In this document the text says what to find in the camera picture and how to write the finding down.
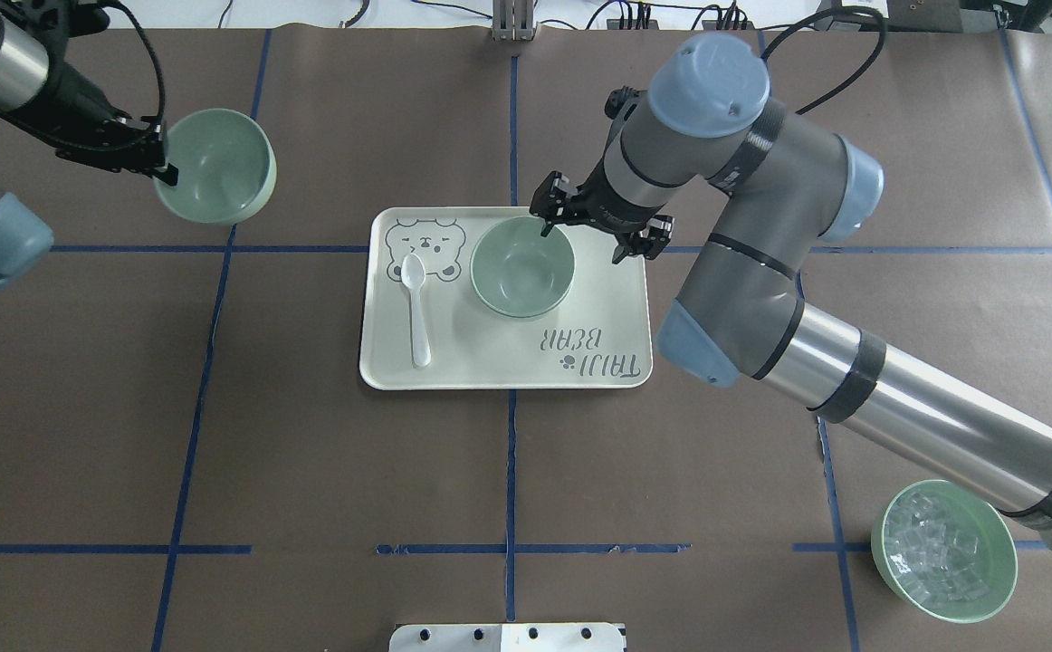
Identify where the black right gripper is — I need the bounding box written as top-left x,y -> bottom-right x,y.
530,170 -> 674,264

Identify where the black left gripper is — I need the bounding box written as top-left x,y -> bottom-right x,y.
1,63 -> 179,188

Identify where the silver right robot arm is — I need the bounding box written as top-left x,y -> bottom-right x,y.
529,32 -> 1052,551

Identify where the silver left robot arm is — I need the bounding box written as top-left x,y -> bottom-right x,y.
0,1 -> 179,292

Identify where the cream bear serving tray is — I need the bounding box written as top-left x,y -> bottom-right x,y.
358,206 -> 653,389

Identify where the white plastic spoon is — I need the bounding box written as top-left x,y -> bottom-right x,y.
399,253 -> 432,369

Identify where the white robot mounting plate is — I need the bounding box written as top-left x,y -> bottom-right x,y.
388,620 -> 628,651

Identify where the green bowl with ice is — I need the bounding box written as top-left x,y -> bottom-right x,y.
870,478 -> 1019,626

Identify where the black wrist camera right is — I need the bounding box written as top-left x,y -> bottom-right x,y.
602,86 -> 645,120

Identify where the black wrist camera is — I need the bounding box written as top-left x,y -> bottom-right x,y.
602,86 -> 645,120
20,1 -> 110,38

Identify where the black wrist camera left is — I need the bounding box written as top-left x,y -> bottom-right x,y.
20,1 -> 110,38

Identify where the grey aluminium post top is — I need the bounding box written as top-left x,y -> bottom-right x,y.
492,0 -> 537,43

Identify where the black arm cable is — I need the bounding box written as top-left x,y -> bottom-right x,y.
760,5 -> 889,117

